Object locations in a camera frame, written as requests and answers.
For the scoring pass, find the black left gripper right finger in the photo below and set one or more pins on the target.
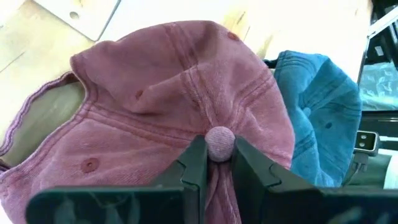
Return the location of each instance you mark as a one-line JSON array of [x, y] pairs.
[[280, 202]]

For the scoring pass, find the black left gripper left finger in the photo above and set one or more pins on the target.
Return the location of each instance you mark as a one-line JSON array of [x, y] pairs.
[[174, 202]]

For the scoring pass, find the maroon baseball cap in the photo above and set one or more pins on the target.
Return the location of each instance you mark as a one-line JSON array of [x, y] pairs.
[[149, 93]]

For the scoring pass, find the blue denim baseball cap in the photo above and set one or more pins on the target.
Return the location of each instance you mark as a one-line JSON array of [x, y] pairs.
[[323, 109]]

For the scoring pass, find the white metal shelf riser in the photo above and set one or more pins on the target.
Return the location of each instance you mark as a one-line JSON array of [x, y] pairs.
[[93, 18]]

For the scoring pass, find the small grey table camera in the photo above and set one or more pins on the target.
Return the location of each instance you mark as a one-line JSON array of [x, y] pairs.
[[367, 142]]

